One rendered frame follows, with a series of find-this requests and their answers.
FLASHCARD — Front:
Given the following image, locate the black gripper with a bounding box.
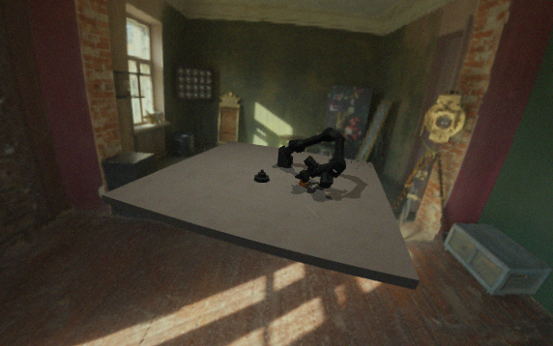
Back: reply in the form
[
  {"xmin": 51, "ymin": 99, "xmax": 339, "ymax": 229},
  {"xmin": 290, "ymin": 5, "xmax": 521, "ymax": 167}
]
[{"xmin": 295, "ymin": 164, "xmax": 321, "ymax": 183}]

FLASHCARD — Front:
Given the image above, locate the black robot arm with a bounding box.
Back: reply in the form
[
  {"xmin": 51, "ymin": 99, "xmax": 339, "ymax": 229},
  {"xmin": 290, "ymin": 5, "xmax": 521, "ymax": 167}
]
[{"xmin": 282, "ymin": 128, "xmax": 346, "ymax": 188}]

